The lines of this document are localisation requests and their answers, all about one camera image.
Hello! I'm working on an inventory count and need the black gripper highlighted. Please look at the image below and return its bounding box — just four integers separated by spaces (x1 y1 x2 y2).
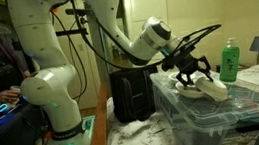
159 45 216 91

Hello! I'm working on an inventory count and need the green tea bottle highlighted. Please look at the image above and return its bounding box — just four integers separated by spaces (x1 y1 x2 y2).
214 36 244 84

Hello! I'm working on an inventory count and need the white ring controller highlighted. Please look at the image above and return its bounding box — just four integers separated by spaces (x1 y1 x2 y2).
9 84 22 96

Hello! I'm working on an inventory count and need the black fabric bag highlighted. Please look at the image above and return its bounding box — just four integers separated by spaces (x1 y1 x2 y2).
107 64 164 126

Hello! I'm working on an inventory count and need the person's hand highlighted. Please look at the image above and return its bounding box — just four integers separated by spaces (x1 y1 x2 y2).
0 87 23 106

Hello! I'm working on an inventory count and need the small floral bowl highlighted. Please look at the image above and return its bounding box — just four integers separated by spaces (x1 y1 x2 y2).
167 71 185 84
174 78 206 101

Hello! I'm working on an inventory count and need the clear plastic storage box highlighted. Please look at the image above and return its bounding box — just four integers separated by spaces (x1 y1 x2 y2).
149 59 259 145

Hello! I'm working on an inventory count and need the white panel door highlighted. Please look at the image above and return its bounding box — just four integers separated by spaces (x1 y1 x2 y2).
123 0 176 66

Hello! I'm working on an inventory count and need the floral bed sheet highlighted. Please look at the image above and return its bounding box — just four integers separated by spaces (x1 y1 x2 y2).
95 60 259 145

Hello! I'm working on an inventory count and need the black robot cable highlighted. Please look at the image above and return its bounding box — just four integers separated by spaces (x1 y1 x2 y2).
48 0 230 104

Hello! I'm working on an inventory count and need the wooden bed rail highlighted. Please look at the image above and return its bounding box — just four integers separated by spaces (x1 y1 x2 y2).
77 81 117 145

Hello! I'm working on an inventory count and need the black stereo camera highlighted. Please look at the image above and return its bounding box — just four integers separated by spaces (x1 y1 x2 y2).
64 5 96 19

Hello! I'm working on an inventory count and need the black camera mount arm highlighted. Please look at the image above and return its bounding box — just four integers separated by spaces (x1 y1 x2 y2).
54 27 89 40

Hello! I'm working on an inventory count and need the orange cable clip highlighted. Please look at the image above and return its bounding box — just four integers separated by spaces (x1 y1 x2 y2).
49 5 62 14

